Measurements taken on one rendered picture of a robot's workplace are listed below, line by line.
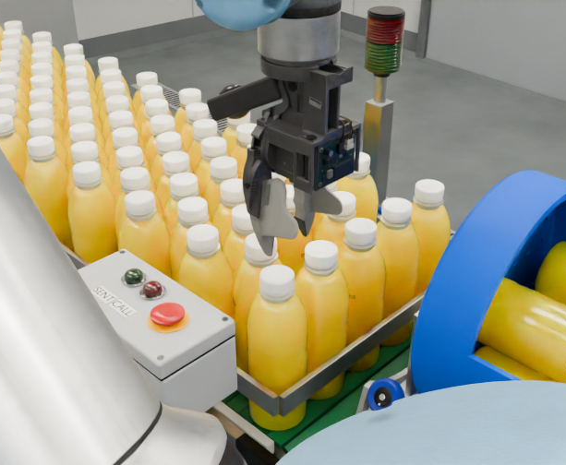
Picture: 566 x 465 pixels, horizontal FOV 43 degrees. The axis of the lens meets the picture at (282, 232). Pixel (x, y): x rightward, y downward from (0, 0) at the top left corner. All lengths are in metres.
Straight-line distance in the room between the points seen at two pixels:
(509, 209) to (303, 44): 0.26
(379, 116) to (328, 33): 0.66
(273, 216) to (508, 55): 4.08
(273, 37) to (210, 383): 0.36
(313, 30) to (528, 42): 4.04
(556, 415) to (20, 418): 0.16
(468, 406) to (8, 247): 0.15
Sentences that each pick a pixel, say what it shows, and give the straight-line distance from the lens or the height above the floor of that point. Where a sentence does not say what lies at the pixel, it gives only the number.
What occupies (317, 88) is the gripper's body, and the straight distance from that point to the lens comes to 0.66.
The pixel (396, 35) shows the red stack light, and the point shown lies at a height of 1.23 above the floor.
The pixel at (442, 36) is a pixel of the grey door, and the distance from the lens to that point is 5.03.
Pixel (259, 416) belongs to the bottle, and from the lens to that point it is 0.91.
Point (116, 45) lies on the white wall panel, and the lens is 5.27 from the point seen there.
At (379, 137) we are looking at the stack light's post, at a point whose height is 1.04.
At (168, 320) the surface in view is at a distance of 0.75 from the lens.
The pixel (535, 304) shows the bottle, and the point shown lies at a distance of 0.75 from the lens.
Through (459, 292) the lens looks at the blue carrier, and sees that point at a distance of 0.71.
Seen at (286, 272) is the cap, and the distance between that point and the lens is 0.81.
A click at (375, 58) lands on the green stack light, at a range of 1.27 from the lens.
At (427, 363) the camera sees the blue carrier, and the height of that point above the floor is 1.09.
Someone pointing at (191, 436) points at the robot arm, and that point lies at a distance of 0.27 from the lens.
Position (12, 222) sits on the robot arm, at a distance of 0.25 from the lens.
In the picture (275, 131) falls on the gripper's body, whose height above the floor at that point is 1.30.
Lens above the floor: 1.57
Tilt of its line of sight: 31 degrees down
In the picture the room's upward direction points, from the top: straight up
